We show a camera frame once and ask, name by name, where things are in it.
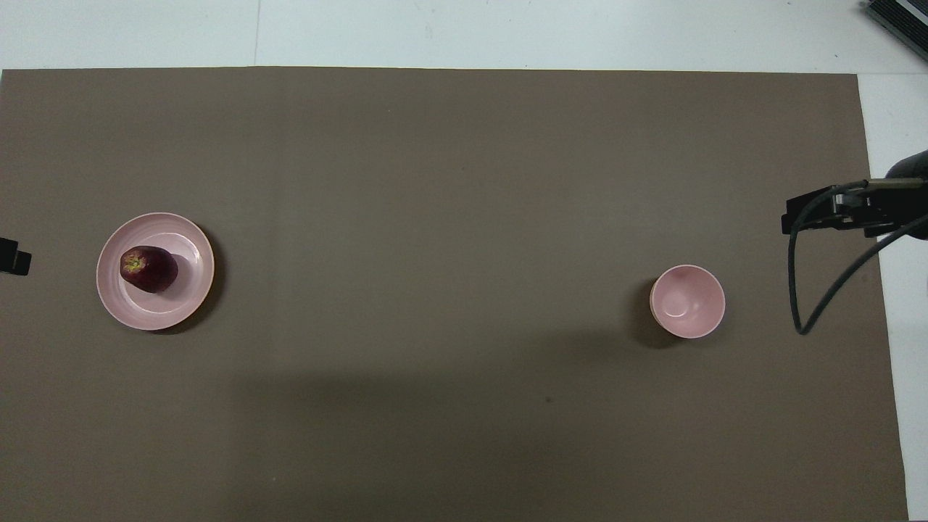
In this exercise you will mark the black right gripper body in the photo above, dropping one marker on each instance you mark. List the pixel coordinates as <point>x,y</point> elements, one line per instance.
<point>910,203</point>

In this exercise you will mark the dark red apple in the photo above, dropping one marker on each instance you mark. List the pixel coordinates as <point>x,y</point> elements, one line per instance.
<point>151,270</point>

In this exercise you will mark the pink bowl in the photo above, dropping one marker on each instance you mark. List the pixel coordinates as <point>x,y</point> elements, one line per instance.
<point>687,303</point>

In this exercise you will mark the pink plate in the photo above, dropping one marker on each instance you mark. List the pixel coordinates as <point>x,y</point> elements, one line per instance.
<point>174,304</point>

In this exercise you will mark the dark ribbed device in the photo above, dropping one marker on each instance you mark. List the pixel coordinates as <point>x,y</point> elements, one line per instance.
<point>902,16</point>

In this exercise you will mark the brown table mat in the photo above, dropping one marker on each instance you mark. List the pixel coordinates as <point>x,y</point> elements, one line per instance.
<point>449,217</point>

